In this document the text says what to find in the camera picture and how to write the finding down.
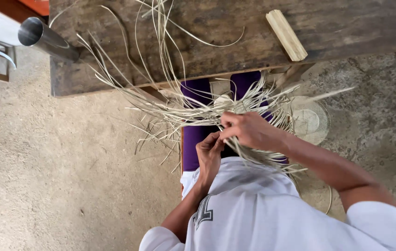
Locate dark wooden workbench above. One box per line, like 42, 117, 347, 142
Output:
49, 0, 396, 99

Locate shiny metal tube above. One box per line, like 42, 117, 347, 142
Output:
17, 17, 81, 64

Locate thin straw strand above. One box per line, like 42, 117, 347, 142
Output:
324, 185, 333, 215

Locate long curved loose straw strip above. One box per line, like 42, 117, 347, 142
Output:
166, 17, 245, 48

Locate person's right hand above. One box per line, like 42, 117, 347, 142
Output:
219, 112, 290, 155

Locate person's left hand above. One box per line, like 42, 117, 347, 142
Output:
195, 132, 226, 183

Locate person's white shirt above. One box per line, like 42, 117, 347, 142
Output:
139, 156, 396, 251

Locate pale wooden block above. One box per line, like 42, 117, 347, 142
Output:
266, 9, 309, 63

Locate person's purple trousers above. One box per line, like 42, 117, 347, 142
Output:
180, 71, 289, 172

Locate unfinished woven straw piece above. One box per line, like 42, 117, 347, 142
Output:
76, 0, 356, 175

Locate round woven straw hat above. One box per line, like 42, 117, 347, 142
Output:
284, 96, 331, 146

